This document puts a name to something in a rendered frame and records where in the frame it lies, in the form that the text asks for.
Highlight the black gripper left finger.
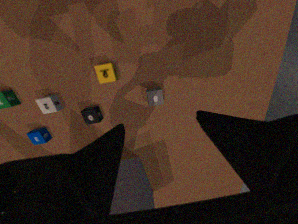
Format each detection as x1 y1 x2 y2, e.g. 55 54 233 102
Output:
0 124 125 217

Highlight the yellow block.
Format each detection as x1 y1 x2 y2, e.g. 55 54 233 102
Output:
94 63 118 84

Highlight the blue block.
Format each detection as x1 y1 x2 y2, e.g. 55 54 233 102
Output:
27 127 52 145

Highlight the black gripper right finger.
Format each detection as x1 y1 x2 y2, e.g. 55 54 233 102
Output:
197 110 298 191

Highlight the green block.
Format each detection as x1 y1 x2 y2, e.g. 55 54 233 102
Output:
0 90 21 109

